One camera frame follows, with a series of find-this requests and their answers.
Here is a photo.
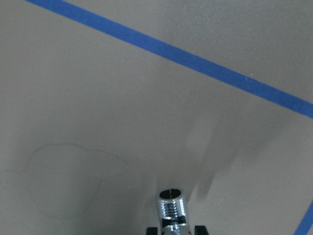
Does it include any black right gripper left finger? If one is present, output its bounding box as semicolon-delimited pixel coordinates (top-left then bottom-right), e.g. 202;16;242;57
146;227;158;235

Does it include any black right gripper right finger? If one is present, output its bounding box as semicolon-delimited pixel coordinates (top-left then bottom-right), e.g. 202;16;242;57
194;225;208;235

